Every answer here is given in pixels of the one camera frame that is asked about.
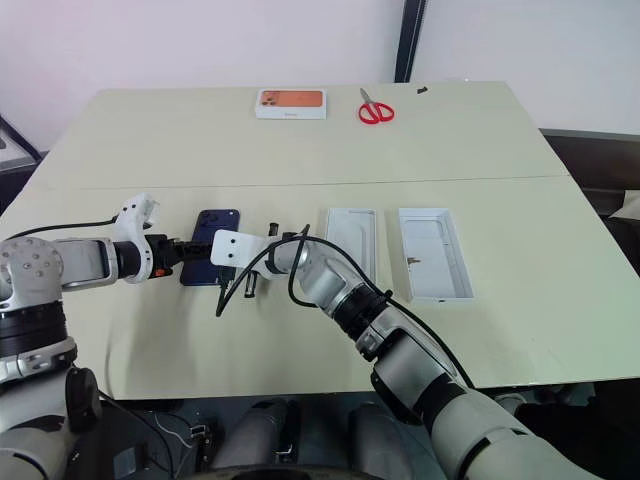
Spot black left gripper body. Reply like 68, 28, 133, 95
147, 233, 184, 279

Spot dark blue smartphone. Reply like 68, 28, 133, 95
179, 208, 242, 288

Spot white phone box lid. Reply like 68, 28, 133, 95
324, 206, 379, 284

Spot phone box with orange print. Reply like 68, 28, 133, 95
255, 87, 329, 122

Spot white phone box base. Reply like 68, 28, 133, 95
397, 205, 477, 305

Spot grey rounded robot leg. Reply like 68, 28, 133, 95
212, 397, 304, 474

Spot dark framed furniture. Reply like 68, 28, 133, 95
0, 113, 43, 174

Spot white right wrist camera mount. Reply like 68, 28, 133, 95
209, 229, 269, 268

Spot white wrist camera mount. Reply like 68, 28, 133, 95
113, 192, 162, 285
209, 229, 269, 268

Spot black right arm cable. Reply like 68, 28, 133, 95
214, 223, 476, 392

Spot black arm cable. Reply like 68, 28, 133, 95
6, 215, 121, 242
214, 223, 476, 392

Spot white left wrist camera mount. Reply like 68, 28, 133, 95
113, 192, 162, 285

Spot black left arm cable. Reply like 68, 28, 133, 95
6, 215, 121, 242

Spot red handled scissors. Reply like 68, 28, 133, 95
356, 87, 397, 127

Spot dark vertical post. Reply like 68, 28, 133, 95
393, 0, 429, 84

